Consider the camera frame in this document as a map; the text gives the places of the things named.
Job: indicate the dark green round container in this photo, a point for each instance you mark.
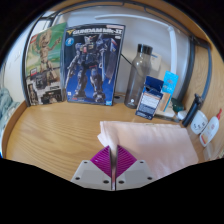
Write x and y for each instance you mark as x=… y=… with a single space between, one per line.
x=177 y=106

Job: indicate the pink towel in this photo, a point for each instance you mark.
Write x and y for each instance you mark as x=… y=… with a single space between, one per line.
x=160 y=146

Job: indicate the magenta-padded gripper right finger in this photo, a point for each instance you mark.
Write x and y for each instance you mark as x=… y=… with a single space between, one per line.
x=128 y=166

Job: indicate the small blue and white box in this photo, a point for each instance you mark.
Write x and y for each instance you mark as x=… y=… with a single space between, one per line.
x=148 y=100

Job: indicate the white box with blue print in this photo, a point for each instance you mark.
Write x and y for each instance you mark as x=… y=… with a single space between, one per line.
x=156 y=61

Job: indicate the white bottle with red cap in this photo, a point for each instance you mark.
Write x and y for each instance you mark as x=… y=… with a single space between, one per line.
x=210 y=130

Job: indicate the green tree-figure brick set box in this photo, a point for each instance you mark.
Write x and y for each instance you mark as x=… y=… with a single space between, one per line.
x=45 y=63

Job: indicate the bed with teal bedding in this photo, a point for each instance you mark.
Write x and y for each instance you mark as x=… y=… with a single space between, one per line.
x=6 y=106

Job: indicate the clear plastic cup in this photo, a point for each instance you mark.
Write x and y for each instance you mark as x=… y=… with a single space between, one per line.
x=209 y=151

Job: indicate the white desk lamp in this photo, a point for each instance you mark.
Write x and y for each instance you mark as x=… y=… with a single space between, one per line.
x=172 y=50

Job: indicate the blue robot model kit box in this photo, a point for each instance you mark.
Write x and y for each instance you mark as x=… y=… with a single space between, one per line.
x=91 y=63

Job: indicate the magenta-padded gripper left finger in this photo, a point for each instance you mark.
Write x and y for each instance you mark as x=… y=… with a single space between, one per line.
x=100 y=166

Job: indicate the dark translucent water bottle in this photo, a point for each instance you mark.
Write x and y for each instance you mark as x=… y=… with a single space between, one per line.
x=138 y=76

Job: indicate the white mug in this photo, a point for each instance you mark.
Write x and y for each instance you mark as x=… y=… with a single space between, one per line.
x=199 y=123

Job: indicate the light blue card package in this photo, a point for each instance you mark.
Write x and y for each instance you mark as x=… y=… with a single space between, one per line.
x=170 y=86

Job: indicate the black cylindrical shaver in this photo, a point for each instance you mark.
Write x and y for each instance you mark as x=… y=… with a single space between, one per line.
x=192 y=110

